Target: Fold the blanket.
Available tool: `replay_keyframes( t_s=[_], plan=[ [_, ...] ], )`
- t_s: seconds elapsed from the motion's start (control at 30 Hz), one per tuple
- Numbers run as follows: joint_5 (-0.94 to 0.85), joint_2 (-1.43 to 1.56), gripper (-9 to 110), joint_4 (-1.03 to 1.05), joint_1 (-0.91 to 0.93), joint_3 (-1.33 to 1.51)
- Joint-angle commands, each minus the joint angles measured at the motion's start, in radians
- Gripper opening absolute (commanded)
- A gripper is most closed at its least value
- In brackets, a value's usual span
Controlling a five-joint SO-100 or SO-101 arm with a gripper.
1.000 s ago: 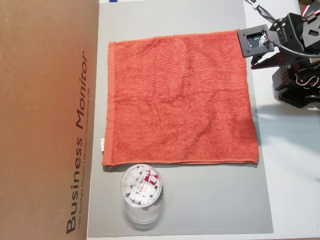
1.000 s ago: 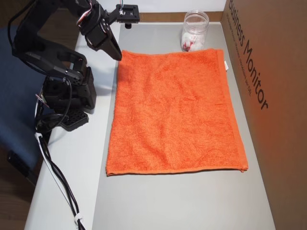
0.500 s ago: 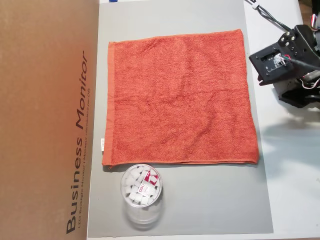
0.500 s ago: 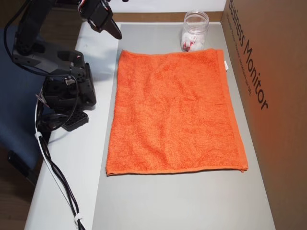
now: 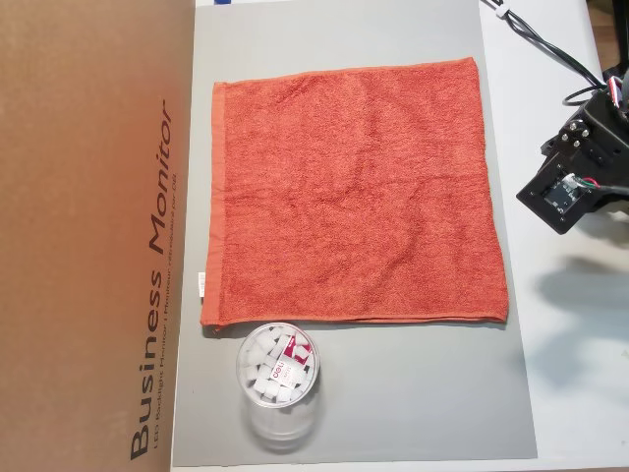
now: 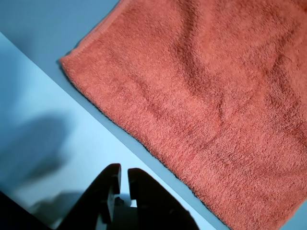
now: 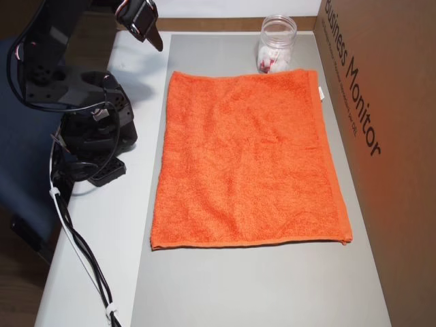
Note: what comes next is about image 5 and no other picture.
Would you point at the clear plastic jar white contents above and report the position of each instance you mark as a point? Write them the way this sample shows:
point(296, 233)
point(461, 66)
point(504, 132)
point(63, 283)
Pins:
point(275, 369)

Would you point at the orange terry towel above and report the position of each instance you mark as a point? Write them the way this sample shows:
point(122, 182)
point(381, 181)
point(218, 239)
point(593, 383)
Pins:
point(354, 196)

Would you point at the brown cardboard monitor box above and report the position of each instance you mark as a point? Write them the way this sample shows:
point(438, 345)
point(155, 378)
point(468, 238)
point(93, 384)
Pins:
point(74, 246)

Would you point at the grey table mat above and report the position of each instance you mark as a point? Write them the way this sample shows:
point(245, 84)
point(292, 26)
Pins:
point(393, 393)

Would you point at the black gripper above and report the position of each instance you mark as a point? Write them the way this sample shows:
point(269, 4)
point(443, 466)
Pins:
point(576, 138)

